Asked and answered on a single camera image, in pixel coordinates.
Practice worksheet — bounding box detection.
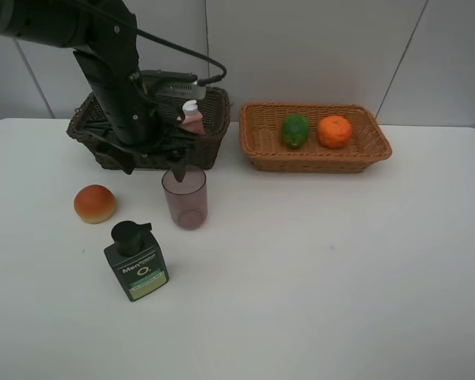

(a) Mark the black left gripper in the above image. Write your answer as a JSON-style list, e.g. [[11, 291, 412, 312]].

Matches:
[[74, 47, 196, 183]]

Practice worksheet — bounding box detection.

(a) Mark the translucent purple plastic cup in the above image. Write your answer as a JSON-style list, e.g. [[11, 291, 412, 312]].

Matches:
[[161, 165, 208, 230]]

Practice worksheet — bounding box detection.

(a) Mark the pink bottle white cap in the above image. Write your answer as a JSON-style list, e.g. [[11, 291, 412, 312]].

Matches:
[[181, 100, 205, 135]]

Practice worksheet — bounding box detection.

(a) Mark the dark green pump bottle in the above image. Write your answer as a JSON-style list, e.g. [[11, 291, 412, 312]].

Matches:
[[104, 221, 169, 302]]

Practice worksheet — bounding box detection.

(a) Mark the green lime fruit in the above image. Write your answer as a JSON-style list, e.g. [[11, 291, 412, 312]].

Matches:
[[281, 114, 310, 149]]

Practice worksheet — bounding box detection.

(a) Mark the orange tangerine fruit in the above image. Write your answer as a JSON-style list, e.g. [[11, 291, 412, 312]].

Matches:
[[317, 116, 352, 149]]

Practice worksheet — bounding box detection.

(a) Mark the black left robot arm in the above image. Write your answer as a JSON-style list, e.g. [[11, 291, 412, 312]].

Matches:
[[0, 1, 197, 181]]

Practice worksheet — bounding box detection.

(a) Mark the round orange bread bun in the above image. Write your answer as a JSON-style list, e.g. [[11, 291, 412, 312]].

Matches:
[[74, 184, 116, 224]]

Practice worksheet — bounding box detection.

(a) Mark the dark brown wicker basket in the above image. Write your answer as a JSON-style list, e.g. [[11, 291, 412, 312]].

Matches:
[[66, 87, 231, 170]]

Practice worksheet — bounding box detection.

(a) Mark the light orange wicker basket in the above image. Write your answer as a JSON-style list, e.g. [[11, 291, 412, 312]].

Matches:
[[239, 102, 393, 173]]

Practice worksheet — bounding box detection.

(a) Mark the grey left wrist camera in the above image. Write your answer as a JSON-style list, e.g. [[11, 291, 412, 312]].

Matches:
[[140, 70, 207, 101]]

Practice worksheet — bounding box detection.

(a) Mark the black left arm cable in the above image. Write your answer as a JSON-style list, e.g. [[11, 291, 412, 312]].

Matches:
[[78, 0, 228, 85]]

